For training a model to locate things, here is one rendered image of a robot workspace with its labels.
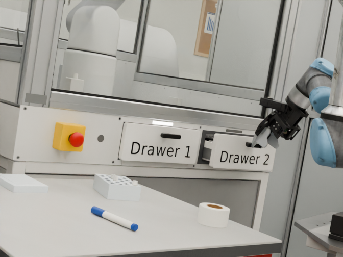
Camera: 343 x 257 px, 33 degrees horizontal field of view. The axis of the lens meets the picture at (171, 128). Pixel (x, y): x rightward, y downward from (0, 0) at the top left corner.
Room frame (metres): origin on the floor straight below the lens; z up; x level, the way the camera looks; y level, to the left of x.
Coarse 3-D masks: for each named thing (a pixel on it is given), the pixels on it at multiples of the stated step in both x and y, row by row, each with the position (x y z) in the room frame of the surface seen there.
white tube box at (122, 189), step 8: (96, 176) 1.47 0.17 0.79; (104, 176) 1.47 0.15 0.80; (120, 176) 1.51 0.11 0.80; (96, 184) 1.46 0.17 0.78; (104, 184) 1.41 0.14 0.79; (112, 184) 1.38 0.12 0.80; (120, 184) 1.41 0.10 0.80; (128, 184) 1.42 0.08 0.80; (104, 192) 1.40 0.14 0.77; (112, 192) 1.38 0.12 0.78; (120, 192) 1.39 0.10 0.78; (128, 192) 1.40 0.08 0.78; (136, 192) 1.41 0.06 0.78; (128, 200) 1.40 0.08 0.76; (136, 200) 1.41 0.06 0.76
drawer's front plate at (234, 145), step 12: (216, 144) 1.83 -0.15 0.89; (228, 144) 1.86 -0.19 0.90; (240, 144) 1.90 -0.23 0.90; (216, 156) 1.83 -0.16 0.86; (228, 156) 1.87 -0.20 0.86; (240, 156) 1.90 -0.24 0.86; (264, 156) 1.98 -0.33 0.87; (228, 168) 1.88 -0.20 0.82; (240, 168) 1.91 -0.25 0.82; (252, 168) 1.95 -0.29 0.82; (264, 168) 1.99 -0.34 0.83
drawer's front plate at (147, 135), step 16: (128, 128) 1.67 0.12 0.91; (144, 128) 1.71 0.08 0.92; (160, 128) 1.75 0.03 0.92; (176, 128) 1.79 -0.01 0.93; (128, 144) 1.68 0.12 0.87; (144, 144) 1.72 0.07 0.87; (160, 144) 1.75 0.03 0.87; (176, 144) 1.79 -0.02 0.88; (192, 144) 1.84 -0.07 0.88; (128, 160) 1.68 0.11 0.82; (144, 160) 1.72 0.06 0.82; (160, 160) 1.76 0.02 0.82; (176, 160) 1.80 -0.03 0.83; (192, 160) 1.84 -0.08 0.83
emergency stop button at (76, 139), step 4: (76, 132) 1.51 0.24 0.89; (72, 136) 1.50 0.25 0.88; (76, 136) 1.50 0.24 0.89; (80, 136) 1.51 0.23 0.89; (72, 140) 1.50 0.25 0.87; (76, 140) 1.50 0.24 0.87; (80, 140) 1.51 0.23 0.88; (72, 144) 1.50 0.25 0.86; (76, 144) 1.50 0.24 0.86; (80, 144) 1.51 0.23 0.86
